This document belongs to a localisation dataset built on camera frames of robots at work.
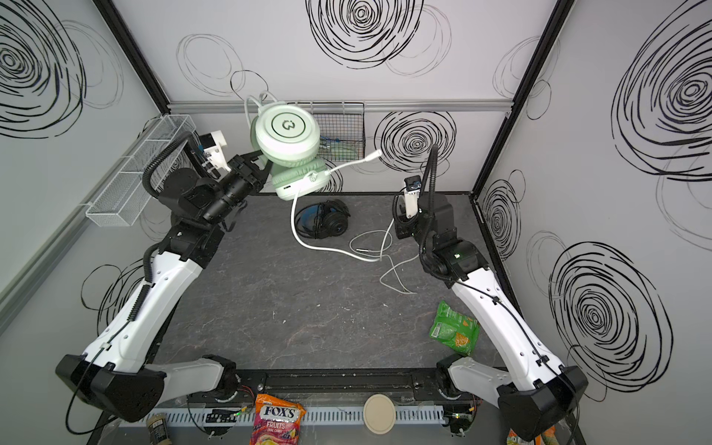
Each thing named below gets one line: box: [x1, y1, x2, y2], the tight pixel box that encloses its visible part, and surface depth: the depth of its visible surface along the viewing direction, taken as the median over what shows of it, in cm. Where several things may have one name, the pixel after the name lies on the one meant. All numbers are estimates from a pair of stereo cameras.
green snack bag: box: [428, 300, 481, 356], surface depth 82 cm
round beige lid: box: [363, 393, 396, 435], surface depth 66 cm
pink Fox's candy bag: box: [250, 393, 307, 445], surface depth 68 cm
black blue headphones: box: [293, 199, 352, 240], surface depth 110 cm
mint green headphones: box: [244, 91, 382, 201], surface depth 43 cm
